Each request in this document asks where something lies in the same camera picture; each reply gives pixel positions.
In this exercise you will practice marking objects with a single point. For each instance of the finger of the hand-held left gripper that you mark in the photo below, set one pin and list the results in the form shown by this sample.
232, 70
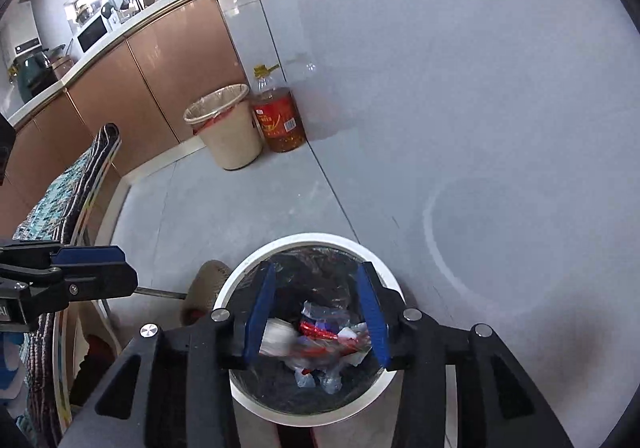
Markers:
95, 273

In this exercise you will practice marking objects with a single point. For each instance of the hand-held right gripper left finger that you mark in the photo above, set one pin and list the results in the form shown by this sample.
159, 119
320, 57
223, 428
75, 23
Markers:
260, 313

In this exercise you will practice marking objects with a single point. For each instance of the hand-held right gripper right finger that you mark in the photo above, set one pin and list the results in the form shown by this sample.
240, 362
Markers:
375, 315

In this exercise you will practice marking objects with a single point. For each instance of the red snack wrapper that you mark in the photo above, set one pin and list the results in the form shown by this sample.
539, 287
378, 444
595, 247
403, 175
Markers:
320, 329

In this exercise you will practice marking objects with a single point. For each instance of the clear plastic bag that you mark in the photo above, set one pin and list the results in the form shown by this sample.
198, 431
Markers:
325, 373

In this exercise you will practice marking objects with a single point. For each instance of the white waste bin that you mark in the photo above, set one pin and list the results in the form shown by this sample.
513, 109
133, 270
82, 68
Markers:
300, 240

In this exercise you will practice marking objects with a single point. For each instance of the beige slipper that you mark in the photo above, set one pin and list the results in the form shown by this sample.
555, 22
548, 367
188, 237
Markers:
207, 285

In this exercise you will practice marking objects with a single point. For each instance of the thin metal bar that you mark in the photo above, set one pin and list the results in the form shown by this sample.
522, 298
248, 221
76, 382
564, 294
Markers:
160, 293

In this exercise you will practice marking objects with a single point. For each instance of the black bin liner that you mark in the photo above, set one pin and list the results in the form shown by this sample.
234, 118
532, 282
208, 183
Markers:
320, 273

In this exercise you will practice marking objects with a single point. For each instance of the zigzag patterned mat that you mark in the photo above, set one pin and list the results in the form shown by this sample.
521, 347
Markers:
60, 188

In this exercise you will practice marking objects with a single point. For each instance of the beige waste bin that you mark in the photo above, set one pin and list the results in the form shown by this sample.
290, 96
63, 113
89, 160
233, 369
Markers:
232, 132

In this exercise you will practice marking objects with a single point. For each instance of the cooking oil bottle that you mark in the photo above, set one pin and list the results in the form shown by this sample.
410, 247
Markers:
280, 122

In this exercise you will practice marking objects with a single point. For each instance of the dark green appliance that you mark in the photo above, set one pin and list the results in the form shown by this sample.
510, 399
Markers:
32, 75

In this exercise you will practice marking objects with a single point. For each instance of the brown kitchen counter cabinet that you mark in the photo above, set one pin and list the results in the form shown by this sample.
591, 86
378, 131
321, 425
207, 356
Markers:
165, 77

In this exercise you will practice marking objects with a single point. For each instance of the white microwave oven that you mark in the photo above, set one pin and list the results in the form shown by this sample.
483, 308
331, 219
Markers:
92, 33

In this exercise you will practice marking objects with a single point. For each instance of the white boxy appliance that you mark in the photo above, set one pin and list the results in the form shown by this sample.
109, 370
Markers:
20, 32

